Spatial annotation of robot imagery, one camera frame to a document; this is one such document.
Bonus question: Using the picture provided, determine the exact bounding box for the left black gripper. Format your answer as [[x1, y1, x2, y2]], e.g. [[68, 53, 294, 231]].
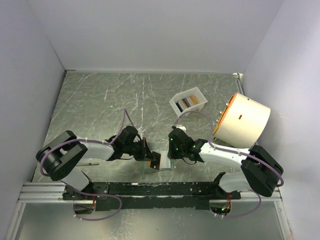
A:
[[123, 137, 156, 161]]

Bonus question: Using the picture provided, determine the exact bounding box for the green card holder wallet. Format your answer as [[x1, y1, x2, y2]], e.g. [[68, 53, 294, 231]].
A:
[[143, 150, 174, 171]]

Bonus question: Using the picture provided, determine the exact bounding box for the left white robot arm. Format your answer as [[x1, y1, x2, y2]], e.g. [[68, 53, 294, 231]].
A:
[[35, 125, 160, 200]]

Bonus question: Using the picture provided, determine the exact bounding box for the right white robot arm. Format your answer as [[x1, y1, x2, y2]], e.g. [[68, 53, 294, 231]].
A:
[[168, 127, 284, 199]]

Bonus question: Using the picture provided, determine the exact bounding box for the black card in tray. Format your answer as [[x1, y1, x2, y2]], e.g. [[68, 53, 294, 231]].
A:
[[175, 101, 186, 112]]

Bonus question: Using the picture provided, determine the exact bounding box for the white card tray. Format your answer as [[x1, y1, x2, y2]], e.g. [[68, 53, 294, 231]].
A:
[[169, 86, 208, 117]]

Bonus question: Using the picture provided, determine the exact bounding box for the gold card in tray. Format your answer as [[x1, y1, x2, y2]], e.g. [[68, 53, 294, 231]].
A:
[[189, 96, 200, 105]]

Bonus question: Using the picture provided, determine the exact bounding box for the small metal rod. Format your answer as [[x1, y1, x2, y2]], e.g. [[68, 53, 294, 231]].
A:
[[77, 162, 100, 167]]

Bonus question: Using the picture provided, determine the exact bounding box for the beige cylindrical drum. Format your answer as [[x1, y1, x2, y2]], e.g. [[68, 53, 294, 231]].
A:
[[213, 92, 271, 149]]

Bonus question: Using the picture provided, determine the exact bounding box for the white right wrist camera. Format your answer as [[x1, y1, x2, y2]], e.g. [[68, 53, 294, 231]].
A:
[[176, 125, 187, 133]]

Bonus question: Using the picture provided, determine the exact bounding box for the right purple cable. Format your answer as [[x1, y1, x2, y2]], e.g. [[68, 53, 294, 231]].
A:
[[173, 110, 284, 219]]

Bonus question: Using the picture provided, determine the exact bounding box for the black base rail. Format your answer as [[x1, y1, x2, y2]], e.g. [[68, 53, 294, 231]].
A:
[[62, 181, 241, 211]]

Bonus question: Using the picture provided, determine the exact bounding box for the aluminium extrusion frame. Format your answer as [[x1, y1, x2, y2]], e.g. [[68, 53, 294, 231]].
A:
[[6, 183, 290, 240]]

